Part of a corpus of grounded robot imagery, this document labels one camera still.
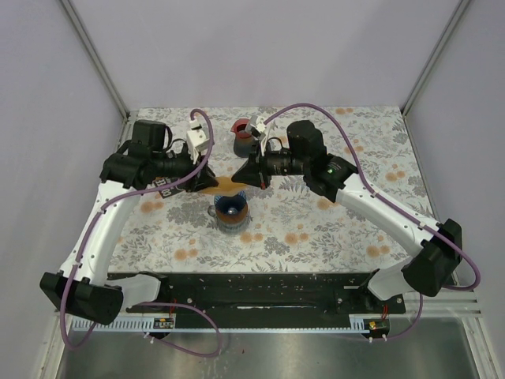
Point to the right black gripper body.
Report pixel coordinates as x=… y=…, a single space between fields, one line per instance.
x=280 y=163

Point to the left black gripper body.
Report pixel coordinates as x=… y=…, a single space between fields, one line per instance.
x=173 y=164

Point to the orange coffee filter box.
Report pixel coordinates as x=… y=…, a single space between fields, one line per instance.
x=164 y=191

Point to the brown paper coffee filter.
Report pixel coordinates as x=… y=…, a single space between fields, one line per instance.
x=226 y=187

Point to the blue plastic coffee dripper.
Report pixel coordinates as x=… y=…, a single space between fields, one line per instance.
x=230 y=205

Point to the clear glass server pitcher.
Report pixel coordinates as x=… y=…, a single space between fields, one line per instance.
x=230 y=224

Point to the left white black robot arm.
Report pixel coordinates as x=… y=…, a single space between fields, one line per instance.
x=81 y=287

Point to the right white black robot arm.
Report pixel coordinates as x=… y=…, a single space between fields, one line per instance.
x=432 y=246

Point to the grey carafe with red rim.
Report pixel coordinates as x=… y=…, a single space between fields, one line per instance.
x=243 y=141

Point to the floral patterned table mat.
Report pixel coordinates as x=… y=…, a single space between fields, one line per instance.
x=291 y=229

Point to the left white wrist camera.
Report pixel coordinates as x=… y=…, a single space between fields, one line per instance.
x=196 y=139

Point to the white slotted cable duct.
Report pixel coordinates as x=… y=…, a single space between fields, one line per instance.
x=193 y=323

